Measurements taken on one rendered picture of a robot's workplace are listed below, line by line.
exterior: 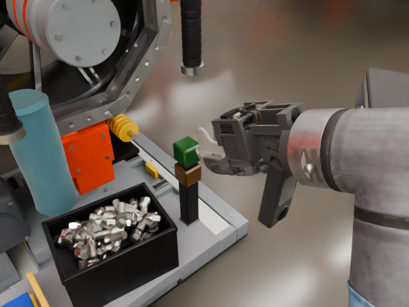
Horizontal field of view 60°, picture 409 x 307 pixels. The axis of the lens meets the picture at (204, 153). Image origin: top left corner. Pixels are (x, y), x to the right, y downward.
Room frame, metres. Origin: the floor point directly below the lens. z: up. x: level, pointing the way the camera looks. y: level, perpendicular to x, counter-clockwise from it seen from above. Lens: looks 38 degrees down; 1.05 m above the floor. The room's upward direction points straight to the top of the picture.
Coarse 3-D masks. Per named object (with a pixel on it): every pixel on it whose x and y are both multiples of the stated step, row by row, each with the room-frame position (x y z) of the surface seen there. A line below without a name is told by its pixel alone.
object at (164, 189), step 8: (128, 160) 1.06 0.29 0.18; (136, 160) 1.07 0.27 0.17; (144, 160) 1.07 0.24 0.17; (136, 168) 1.05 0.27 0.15; (144, 168) 1.05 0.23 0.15; (152, 168) 1.01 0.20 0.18; (144, 176) 1.00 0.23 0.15; (152, 176) 1.00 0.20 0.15; (160, 176) 0.99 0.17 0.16; (152, 184) 0.96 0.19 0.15; (160, 184) 0.93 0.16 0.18; (168, 184) 0.94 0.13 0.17; (160, 192) 0.89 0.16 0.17; (168, 192) 0.91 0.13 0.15; (176, 192) 0.91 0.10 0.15; (160, 200) 0.88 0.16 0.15; (32, 256) 0.63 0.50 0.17; (40, 264) 0.62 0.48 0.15; (48, 264) 0.62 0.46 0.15
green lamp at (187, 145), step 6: (186, 138) 0.54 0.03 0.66; (174, 144) 0.52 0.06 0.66; (180, 144) 0.52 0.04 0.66; (186, 144) 0.52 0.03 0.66; (192, 144) 0.52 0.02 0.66; (198, 144) 0.52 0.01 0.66; (174, 150) 0.52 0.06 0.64; (180, 150) 0.51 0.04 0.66; (186, 150) 0.50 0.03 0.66; (192, 150) 0.51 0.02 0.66; (174, 156) 0.52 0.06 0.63; (180, 156) 0.51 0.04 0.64; (186, 156) 0.50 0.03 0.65; (192, 156) 0.51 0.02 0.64; (180, 162) 0.51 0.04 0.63; (186, 162) 0.50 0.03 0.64; (192, 162) 0.51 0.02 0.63
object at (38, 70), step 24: (0, 0) 0.76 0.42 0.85; (120, 0) 0.96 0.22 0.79; (0, 24) 0.73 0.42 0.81; (0, 48) 0.71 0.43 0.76; (120, 48) 0.89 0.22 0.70; (24, 72) 0.91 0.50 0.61; (48, 72) 0.91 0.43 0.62; (72, 72) 0.89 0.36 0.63; (96, 72) 0.83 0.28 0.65; (48, 96) 0.78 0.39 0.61; (72, 96) 0.78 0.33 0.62
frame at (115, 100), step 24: (144, 0) 0.87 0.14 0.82; (168, 0) 0.86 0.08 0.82; (168, 24) 0.85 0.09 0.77; (144, 48) 0.82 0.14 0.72; (120, 72) 0.81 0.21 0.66; (144, 72) 0.80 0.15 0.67; (96, 96) 0.77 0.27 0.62; (120, 96) 0.76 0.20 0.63; (72, 120) 0.68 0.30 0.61; (96, 120) 0.71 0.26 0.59
